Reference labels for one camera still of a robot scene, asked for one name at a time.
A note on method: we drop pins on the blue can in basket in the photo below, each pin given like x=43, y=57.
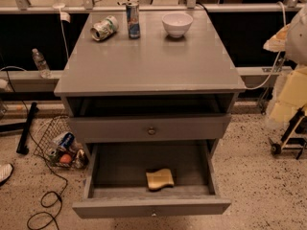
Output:
x=66, y=139

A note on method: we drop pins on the white ceramic bowl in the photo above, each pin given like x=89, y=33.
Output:
x=176, y=24

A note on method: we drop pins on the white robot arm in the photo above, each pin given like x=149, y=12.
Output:
x=291, y=39

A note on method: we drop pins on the crushed green soda can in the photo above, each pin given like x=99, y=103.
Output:
x=105, y=28

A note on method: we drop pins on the metal railing frame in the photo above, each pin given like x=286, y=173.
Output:
x=153, y=7

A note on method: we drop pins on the grey wooden drawer cabinet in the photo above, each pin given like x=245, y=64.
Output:
x=152, y=76

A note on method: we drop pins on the closed grey drawer with knob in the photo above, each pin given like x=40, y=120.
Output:
x=139, y=129

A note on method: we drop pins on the yellow sponge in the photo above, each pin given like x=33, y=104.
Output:
x=159, y=179

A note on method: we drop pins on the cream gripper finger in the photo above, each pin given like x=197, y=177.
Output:
x=277, y=42

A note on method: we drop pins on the clear plastic water bottle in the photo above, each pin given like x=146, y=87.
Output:
x=41, y=64

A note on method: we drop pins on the white shoe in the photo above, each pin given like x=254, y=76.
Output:
x=5, y=173

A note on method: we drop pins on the open grey bottom drawer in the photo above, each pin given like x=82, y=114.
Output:
x=116, y=184

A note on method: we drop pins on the wheeled cart base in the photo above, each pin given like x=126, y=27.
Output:
x=288, y=141

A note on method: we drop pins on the orange fruit in basket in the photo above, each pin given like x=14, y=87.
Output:
x=66, y=159

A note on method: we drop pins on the wire basket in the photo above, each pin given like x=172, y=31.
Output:
x=47, y=147

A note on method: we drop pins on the upright blue energy drink can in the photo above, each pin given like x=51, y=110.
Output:
x=132, y=13

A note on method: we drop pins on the black bar on floor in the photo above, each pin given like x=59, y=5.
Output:
x=22, y=147

